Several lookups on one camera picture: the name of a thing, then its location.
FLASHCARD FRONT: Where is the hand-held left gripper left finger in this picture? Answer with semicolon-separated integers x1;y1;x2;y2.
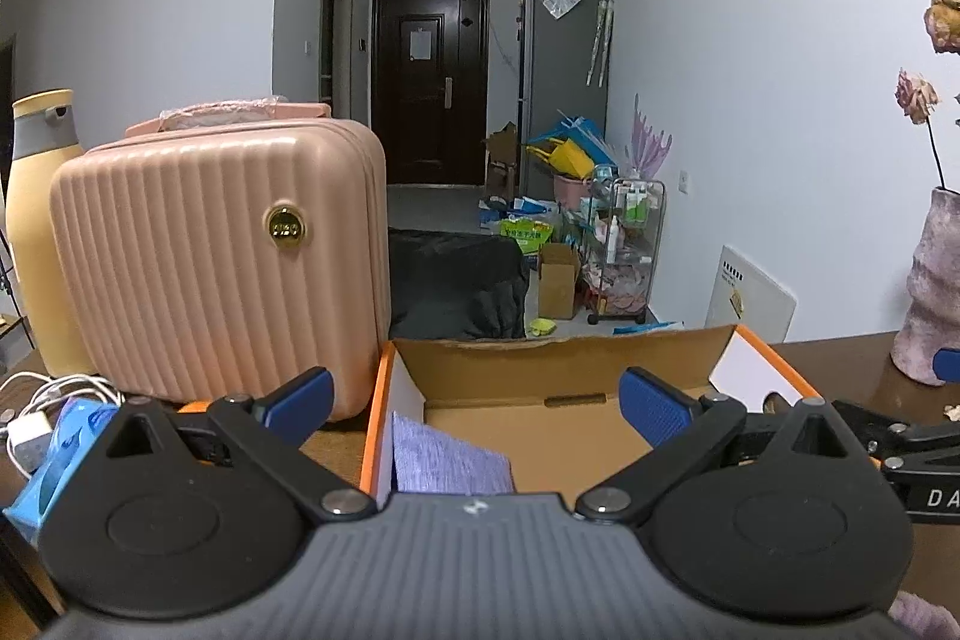
97;367;377;525

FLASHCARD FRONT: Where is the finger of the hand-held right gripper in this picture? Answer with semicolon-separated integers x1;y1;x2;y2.
832;347;960;461

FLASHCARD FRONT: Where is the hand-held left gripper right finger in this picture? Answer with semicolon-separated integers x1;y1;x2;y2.
574;367;856;525

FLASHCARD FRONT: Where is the orange cardboard box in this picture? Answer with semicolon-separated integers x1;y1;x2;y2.
358;323;826;498

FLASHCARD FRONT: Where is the lavender knit cloth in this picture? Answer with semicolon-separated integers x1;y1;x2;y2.
391;411;515;495

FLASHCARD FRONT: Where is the pink textured vase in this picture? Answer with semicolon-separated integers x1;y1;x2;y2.
891;188;960;386

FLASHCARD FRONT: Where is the white flat panel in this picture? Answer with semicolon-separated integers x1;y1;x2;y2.
705;244;797;345

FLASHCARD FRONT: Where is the small brown cardboard box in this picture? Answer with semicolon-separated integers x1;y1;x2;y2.
536;244;582;320

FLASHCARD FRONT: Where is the pink ribbed suitcase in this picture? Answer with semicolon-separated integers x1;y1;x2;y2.
49;98;392;423

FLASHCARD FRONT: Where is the black sofa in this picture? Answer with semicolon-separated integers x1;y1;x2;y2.
388;229;530;341

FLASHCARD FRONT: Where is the green printed packet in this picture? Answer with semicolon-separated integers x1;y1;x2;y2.
499;218;556;258

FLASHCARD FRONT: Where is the pink bucket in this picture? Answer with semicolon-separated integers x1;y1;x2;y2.
553;171;593;210

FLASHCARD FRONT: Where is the yellow bag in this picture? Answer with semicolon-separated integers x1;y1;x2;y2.
527;137;593;176

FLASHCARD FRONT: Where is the purple feather decoration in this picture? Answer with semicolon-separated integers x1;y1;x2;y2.
628;94;676;180

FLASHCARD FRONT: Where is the blue tissue packet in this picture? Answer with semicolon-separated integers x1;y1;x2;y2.
0;396;121;547

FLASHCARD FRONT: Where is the dried pink rose bouquet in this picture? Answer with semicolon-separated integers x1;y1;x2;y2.
895;0;960;192

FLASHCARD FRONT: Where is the white charger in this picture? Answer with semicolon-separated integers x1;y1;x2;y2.
7;411;52;472

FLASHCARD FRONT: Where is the blue bag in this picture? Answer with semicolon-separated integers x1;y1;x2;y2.
532;115;608;157

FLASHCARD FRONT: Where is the open brown cardboard carton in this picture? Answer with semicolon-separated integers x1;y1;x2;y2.
484;122;522;202

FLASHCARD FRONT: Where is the dark wooden door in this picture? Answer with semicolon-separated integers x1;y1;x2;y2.
371;0;490;187

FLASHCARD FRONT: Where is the yellow thermos jug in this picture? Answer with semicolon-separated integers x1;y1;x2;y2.
4;88;98;378

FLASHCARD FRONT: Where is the grey fridge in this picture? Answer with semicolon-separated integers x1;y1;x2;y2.
517;0;610;206

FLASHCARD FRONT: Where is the clear folded umbrella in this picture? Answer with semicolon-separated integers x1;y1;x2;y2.
586;0;607;86
598;0;616;88

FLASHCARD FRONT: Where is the wire storage cart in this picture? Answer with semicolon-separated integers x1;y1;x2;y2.
577;178;667;326

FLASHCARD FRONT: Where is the white cable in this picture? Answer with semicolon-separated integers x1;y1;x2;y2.
0;372;125;431

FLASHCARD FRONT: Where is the dark side doorway frame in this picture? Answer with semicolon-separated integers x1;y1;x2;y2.
321;0;353;123

